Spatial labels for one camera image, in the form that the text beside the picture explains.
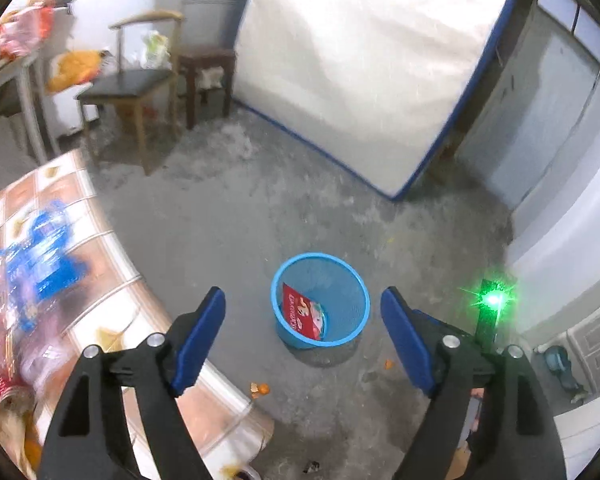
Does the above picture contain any white metal desk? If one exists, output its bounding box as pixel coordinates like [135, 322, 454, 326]
[0, 52, 61, 163]

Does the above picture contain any red plastic bag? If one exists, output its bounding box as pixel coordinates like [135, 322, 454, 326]
[0, 0, 56, 61]

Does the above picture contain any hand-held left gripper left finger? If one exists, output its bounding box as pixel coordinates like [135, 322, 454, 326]
[39, 286, 227, 480]

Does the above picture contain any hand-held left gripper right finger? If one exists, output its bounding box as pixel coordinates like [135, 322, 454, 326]
[380, 286, 567, 480]

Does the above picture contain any red tin can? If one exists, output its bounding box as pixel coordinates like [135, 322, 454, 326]
[0, 372, 36, 411]

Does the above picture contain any red snack packet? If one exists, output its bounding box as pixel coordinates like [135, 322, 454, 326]
[282, 283, 327, 342]

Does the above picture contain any white mattress with blue edge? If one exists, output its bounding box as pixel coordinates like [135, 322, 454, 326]
[232, 0, 528, 202]

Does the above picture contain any low white cabinet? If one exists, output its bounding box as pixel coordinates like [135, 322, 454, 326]
[47, 87, 101, 136]

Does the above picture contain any white panelled cabinet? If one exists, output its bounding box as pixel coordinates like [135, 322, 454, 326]
[530, 290, 600, 411]

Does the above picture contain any green and white bag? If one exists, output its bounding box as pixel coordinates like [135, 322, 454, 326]
[142, 30, 171, 68]

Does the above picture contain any dark wooden stool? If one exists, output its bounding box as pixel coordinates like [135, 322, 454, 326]
[178, 47, 237, 130]

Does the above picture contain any blue plastic wrapper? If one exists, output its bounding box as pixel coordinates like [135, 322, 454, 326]
[0, 197, 88, 331]

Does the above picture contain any orange plastic bag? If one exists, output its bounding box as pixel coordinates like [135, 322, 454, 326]
[47, 50, 106, 93]

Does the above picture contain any grey refrigerator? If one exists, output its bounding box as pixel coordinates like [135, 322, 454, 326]
[180, 0, 263, 93]

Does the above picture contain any blue mesh waste basket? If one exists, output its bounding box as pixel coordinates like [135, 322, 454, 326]
[271, 253, 371, 350]

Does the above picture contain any wooden chair with dark seat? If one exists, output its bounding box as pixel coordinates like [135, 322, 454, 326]
[75, 10, 186, 176]

